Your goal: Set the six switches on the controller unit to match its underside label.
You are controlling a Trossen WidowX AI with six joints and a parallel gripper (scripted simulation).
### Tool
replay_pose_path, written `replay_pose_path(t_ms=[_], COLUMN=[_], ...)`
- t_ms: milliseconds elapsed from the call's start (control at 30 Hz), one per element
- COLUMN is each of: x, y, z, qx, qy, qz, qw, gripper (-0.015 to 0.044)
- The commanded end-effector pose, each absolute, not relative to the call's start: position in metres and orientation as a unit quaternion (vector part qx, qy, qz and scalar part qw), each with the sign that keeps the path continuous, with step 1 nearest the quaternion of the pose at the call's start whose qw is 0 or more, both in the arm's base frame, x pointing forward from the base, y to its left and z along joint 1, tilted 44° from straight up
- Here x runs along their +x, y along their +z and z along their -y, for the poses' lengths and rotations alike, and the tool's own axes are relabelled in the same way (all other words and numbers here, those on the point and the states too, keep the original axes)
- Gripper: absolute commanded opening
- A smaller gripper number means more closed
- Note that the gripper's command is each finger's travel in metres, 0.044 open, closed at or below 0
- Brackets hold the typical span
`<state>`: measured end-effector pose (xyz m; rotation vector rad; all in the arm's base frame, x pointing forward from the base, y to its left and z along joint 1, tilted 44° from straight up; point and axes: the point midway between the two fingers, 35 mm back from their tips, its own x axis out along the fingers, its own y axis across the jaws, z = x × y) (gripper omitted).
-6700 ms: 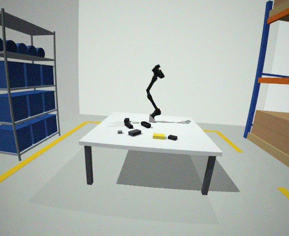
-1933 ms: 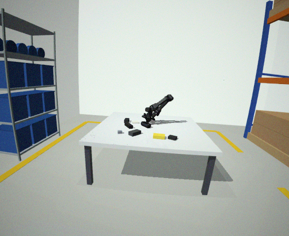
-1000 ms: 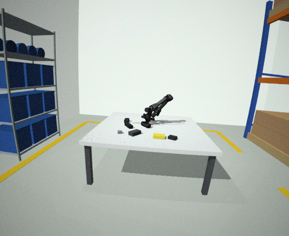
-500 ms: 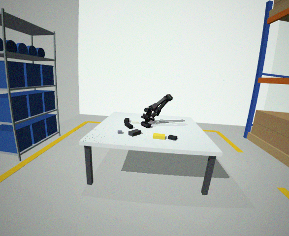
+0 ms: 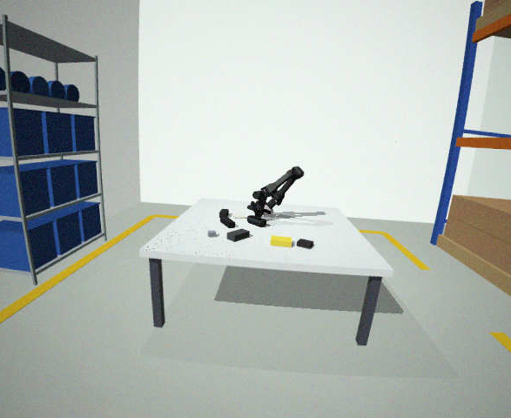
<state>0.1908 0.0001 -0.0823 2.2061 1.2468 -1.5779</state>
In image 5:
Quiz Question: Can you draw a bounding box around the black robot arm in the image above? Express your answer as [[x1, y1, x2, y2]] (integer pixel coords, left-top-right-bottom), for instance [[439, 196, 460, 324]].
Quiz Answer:
[[252, 166, 305, 210]]

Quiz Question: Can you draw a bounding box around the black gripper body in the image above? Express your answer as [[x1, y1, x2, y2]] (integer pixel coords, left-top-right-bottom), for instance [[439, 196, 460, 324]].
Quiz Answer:
[[247, 200, 271, 215]]

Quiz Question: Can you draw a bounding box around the yellow rectangular block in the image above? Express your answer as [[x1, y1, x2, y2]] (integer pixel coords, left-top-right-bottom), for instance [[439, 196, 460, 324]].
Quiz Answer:
[[270, 236, 292, 247]]

